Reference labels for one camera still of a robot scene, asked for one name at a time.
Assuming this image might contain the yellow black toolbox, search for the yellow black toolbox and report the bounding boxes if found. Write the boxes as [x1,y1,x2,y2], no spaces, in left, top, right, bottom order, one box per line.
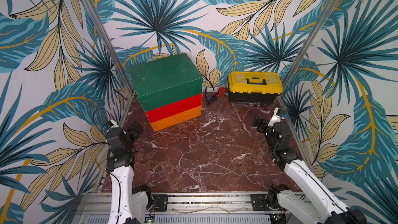
[228,72,284,104]

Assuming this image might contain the aluminium corner post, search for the aluminium corner post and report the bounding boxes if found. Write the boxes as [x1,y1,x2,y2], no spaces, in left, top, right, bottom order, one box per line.
[82,0,133,95]
[283,0,339,91]

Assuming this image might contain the right aluminium corner post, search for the right aluminium corner post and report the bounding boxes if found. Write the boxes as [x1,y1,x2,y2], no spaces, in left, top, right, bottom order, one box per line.
[283,0,339,91]

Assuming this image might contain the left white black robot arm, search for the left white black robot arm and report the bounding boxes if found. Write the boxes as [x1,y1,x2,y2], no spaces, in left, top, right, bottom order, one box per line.
[104,120,153,224]

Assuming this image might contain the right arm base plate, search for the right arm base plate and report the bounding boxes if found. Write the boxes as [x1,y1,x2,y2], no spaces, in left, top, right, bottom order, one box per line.
[250,194,284,211]

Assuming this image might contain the red handled pliers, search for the red handled pliers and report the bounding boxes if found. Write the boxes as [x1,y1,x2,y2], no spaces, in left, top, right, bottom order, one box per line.
[205,87,227,106]

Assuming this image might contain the left aluminium corner post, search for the left aluminium corner post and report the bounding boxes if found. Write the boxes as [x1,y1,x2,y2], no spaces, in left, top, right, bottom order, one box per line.
[82,0,133,95]

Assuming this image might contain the green shoebox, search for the green shoebox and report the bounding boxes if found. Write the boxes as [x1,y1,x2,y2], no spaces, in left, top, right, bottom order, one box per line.
[129,54,203,112]

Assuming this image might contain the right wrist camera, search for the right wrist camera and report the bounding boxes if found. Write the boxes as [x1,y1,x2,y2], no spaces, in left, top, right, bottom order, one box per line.
[268,107,286,127]

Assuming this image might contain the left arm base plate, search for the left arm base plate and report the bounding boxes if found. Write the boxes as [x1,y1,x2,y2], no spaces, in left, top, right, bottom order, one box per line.
[124,194,169,213]

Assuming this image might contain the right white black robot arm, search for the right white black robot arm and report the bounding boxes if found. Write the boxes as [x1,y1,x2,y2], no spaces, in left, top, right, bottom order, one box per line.
[252,108,367,224]

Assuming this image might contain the aluminium front rail frame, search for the aluminium front rail frame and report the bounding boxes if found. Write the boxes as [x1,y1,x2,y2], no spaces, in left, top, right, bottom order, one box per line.
[71,191,343,224]

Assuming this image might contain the orange shoebox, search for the orange shoebox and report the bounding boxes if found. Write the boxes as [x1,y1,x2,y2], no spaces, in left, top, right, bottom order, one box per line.
[150,106,202,132]

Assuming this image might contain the red shoebox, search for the red shoebox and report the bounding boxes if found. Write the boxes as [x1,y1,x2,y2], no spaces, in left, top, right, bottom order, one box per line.
[146,93,203,123]

